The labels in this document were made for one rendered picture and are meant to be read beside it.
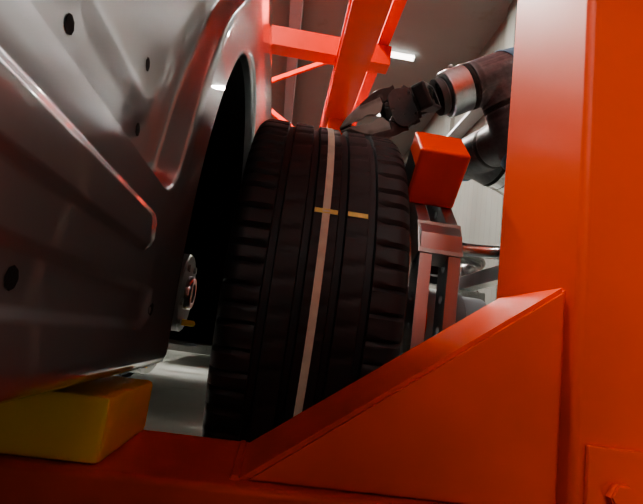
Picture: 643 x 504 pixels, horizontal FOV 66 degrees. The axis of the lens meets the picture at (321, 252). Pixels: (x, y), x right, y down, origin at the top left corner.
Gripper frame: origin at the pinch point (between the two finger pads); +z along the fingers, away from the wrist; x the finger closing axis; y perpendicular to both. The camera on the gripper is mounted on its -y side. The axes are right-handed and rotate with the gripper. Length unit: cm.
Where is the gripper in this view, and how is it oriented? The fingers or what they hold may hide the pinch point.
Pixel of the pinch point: (347, 127)
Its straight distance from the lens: 95.3
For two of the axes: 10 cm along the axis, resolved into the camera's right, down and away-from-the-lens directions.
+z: -9.4, 3.4, -0.6
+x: -3.4, -9.4, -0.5
